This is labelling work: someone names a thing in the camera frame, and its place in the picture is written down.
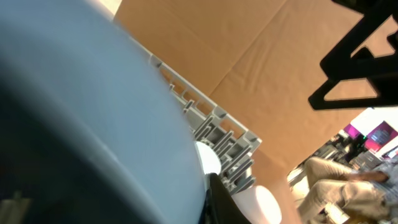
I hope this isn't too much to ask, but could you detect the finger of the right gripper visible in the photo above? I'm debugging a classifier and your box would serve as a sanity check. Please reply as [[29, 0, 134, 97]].
[[320, 0, 397, 81], [308, 58, 397, 110]]

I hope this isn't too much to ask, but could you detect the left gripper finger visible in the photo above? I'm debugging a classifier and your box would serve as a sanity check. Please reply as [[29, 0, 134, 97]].
[[205, 173, 251, 224]]

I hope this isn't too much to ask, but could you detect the pink cup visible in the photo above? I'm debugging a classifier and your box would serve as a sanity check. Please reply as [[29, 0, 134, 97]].
[[232, 185, 282, 224]]

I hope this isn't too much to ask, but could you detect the light blue cup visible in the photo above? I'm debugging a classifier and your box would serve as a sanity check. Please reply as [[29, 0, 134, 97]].
[[195, 141, 221, 175]]

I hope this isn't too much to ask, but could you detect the dark blue plate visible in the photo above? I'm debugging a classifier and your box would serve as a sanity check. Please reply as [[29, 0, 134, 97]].
[[1, 0, 206, 223]]

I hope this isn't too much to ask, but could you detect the grey plastic dishwasher rack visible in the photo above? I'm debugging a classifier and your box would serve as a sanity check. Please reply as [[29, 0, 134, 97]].
[[149, 54, 262, 195]]

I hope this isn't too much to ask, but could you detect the brown cardboard panel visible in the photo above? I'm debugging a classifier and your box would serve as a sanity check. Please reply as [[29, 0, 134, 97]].
[[116, 0, 360, 223]]

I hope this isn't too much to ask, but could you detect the seated person in background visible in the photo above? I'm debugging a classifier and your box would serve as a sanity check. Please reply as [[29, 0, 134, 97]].
[[297, 157, 397, 223]]

